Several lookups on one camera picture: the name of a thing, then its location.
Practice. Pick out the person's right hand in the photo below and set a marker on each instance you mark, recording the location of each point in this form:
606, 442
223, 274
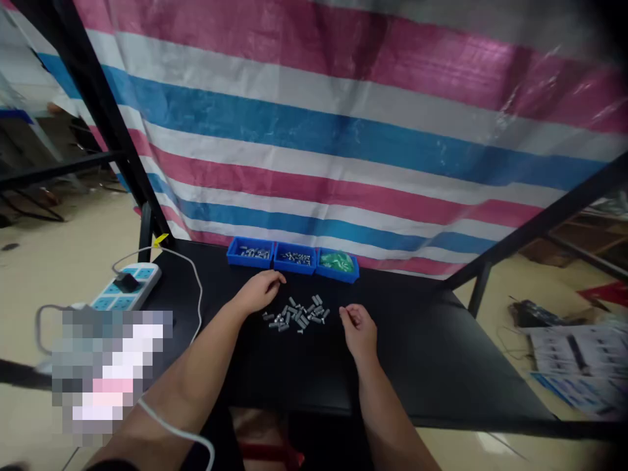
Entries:
359, 328

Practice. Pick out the person's left hand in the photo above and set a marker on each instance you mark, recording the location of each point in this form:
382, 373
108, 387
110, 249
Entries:
258, 290

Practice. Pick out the person's right index finger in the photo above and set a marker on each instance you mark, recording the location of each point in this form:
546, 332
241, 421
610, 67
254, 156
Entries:
348, 309

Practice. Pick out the person's left fingers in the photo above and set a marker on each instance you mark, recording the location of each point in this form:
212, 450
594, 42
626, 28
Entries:
275, 279

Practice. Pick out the person's right thumb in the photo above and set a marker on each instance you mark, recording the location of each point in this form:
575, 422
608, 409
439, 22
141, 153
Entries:
354, 320

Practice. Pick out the black table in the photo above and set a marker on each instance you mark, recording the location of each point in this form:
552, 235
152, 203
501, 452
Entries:
343, 343

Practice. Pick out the blue bin with small screws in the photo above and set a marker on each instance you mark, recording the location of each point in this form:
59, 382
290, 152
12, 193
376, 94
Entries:
295, 257

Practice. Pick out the blue bin with silver screws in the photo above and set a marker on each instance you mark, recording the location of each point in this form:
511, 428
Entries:
250, 252

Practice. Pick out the pile of silver screws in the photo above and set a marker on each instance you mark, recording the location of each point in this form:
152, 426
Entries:
297, 314

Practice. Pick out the blue bin with green parts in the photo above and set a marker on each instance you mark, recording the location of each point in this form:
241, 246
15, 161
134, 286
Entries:
337, 265

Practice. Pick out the black power plug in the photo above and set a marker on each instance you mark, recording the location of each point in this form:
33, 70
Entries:
127, 282

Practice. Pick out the white blue power strip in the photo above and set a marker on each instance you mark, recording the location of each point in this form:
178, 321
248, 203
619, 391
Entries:
126, 288

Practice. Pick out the person's legs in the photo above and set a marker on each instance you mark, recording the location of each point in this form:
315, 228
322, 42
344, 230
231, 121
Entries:
267, 441

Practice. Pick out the striped pink blue tarp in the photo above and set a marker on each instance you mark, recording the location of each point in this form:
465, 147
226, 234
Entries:
353, 127

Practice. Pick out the pile of printed cartons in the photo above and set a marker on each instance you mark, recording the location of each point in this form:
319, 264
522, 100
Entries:
579, 358

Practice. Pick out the black metal frame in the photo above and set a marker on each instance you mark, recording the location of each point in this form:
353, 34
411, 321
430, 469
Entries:
113, 122

